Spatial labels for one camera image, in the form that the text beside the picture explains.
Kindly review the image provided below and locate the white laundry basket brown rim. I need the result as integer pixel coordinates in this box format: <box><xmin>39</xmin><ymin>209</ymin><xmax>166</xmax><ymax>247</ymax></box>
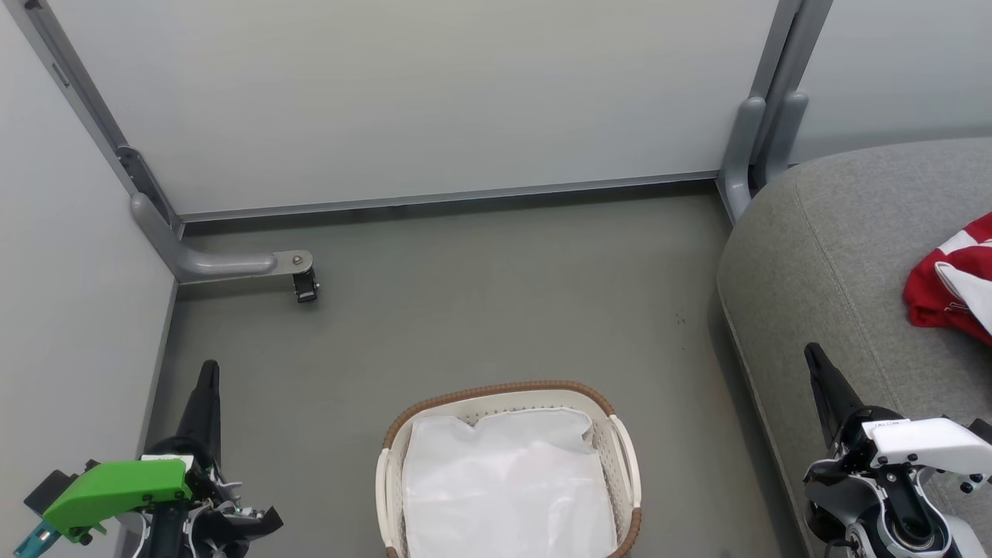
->
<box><xmin>375</xmin><ymin>379</ymin><xmax>643</xmax><ymax>558</ymax></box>

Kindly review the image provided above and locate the grey partition foot bar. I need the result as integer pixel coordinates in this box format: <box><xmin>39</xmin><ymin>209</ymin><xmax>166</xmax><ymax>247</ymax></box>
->
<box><xmin>0</xmin><ymin>0</ymin><xmax>315</xmax><ymax>285</ymax></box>

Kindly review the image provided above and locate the grey fabric sofa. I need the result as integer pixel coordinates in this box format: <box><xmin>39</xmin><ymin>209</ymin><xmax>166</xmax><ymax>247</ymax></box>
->
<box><xmin>716</xmin><ymin>137</ymin><xmax>992</xmax><ymax>558</ymax></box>

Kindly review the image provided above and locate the black caster wheel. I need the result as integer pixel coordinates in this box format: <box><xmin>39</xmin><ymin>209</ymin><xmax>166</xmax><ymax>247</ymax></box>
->
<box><xmin>291</xmin><ymin>267</ymin><xmax>321</xmax><ymax>305</ymax></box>

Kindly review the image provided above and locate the black left cable teal plug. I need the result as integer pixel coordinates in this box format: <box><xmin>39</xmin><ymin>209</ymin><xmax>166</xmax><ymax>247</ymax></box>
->
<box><xmin>11</xmin><ymin>518</ymin><xmax>61</xmax><ymax>558</ymax></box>

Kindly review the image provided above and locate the red white basketball jersey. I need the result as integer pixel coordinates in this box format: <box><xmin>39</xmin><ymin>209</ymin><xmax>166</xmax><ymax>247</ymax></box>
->
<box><xmin>902</xmin><ymin>211</ymin><xmax>992</xmax><ymax>346</ymax></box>

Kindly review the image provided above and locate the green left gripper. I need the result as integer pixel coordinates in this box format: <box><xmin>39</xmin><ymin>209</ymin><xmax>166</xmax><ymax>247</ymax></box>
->
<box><xmin>41</xmin><ymin>359</ymin><xmax>284</xmax><ymax>558</ymax></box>

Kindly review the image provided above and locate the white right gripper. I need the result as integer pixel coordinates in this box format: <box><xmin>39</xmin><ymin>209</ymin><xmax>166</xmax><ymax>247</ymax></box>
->
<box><xmin>801</xmin><ymin>342</ymin><xmax>992</xmax><ymax>536</ymax></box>

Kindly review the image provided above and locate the white cloth basket liner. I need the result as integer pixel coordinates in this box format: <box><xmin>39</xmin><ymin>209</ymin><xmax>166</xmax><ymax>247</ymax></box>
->
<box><xmin>401</xmin><ymin>408</ymin><xmax>619</xmax><ymax>558</ymax></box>

